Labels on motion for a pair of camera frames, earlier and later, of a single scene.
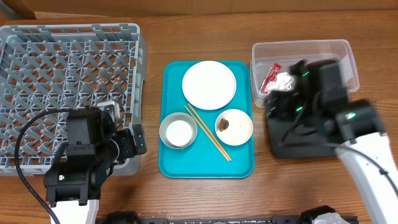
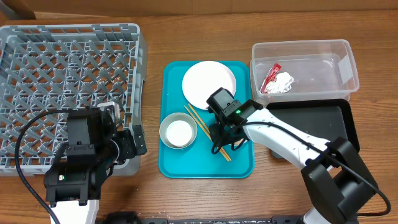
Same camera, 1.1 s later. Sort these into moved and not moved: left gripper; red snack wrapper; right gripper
Moved: right gripper
Not moved: left gripper; red snack wrapper
